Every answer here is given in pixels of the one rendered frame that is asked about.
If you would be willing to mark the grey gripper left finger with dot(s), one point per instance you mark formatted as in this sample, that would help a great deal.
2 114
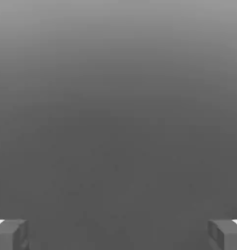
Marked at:
6 236

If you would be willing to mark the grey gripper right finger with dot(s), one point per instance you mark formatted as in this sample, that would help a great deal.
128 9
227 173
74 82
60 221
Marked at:
230 237

